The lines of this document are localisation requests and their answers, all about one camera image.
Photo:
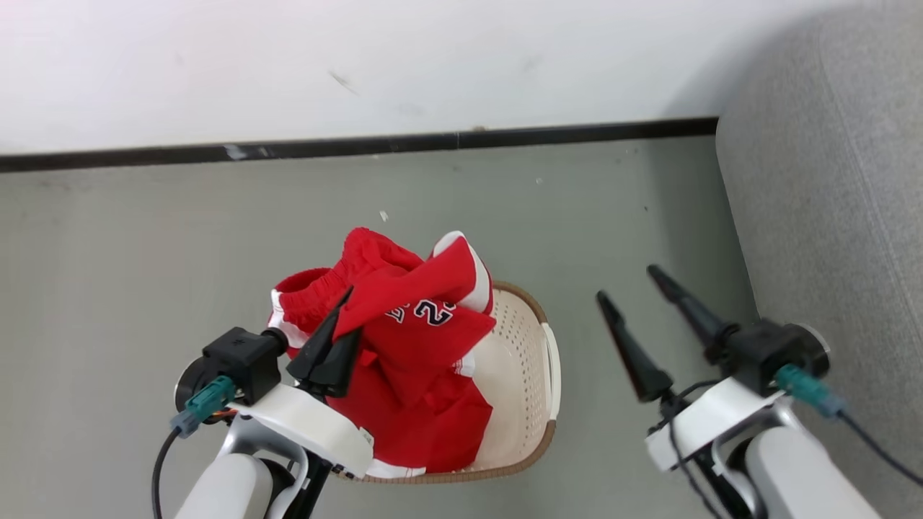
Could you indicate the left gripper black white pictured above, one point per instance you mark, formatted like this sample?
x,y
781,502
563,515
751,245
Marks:
x,y
317,425

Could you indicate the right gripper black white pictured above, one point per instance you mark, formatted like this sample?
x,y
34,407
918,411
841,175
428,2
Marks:
x,y
757,353

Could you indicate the red basketball shorts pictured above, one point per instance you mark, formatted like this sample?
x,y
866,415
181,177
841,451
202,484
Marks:
x,y
418,346

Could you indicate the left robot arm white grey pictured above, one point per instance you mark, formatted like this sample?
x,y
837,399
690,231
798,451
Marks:
x,y
223,490

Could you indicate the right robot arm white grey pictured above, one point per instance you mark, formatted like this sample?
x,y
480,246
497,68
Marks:
x,y
800,476

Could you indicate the cream perforated laundry basket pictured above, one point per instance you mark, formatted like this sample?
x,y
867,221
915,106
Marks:
x,y
515,346

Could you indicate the black baseboard strip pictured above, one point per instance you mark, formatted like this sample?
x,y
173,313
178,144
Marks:
x,y
360,144

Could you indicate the grey fabric sofa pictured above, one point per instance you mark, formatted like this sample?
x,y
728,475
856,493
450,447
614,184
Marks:
x,y
829,180

